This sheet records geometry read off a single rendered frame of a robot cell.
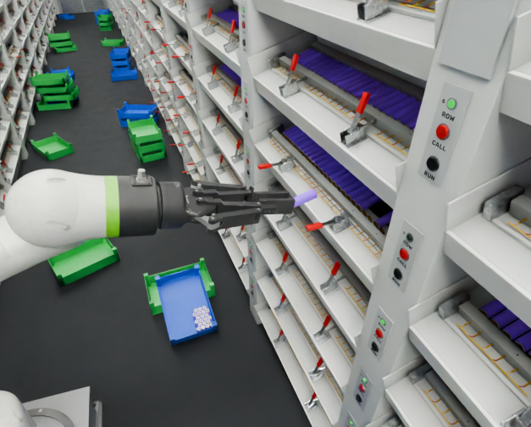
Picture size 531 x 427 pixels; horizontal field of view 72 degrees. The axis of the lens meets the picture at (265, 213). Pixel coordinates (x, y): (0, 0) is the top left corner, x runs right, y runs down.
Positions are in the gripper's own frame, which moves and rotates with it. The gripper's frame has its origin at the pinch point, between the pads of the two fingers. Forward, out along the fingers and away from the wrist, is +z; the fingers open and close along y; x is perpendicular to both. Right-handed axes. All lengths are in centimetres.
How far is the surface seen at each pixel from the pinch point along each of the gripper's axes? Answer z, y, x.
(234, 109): 16, 70, 7
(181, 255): 13, 103, 101
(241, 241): 30, 69, 66
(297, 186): 16.8, 18.9, 7.8
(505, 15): 5.7, -22.5, -34.7
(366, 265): 17.2, -10.6, 7.8
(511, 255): 14.3, -31.3, -12.5
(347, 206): 19.9, 3.0, 3.3
